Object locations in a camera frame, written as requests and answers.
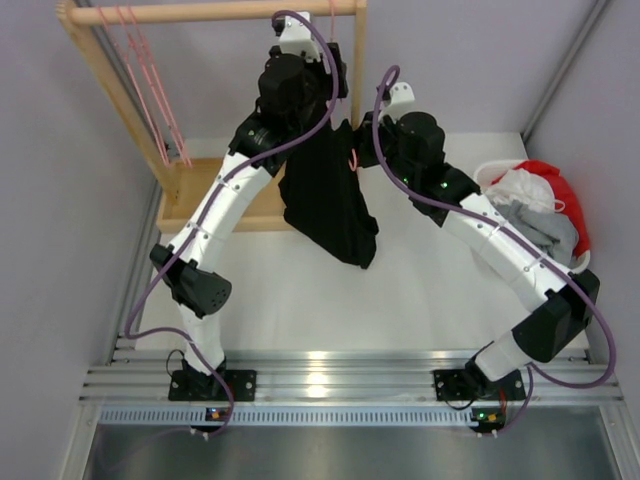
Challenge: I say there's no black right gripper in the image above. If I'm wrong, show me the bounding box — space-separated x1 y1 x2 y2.
341 110 417 188

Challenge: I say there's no pink hanger of black top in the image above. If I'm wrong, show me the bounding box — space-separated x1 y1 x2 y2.
328 0 358 172

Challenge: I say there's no black tank top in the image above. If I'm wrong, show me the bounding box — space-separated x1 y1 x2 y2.
279 120 379 269

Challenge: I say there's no pink hanger of grey top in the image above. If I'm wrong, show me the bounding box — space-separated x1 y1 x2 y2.
126 5 193 168

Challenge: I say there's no white camisole top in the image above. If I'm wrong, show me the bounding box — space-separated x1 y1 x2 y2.
473 160 561 213

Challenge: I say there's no red tank top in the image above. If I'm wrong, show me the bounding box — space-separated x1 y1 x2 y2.
515 160 590 257

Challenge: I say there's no grey tank top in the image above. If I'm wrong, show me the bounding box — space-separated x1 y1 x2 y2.
496 201 578 267

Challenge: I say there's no pink hanger of red top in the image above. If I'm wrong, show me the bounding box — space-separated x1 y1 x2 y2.
97 7 170 167

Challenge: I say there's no pink hanger of white top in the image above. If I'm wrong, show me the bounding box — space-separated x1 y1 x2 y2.
115 6 181 160

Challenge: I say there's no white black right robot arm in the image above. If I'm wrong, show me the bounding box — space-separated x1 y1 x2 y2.
358 112 602 400

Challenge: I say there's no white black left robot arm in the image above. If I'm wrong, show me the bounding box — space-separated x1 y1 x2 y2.
150 41 348 401

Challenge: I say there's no white perforated plastic basket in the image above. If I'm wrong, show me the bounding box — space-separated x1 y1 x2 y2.
473 160 591 273

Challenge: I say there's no wooden clothes rack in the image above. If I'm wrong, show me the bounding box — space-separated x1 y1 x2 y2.
56 1 367 234

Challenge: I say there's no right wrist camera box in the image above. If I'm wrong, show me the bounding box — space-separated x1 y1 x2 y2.
378 82 415 122

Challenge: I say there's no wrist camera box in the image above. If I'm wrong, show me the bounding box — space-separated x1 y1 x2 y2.
272 16 322 63
378 82 415 122

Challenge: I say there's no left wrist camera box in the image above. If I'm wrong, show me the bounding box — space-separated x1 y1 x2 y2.
272 16 322 63

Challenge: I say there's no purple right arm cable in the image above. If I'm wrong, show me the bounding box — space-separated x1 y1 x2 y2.
372 64 619 436

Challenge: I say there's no aluminium corner post right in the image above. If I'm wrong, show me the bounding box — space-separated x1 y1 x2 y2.
520 0 613 145

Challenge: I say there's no aluminium mounting rail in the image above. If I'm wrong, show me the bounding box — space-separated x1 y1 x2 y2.
79 347 626 404

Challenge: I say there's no slotted cable duct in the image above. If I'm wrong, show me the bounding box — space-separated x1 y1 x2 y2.
99 405 478 427

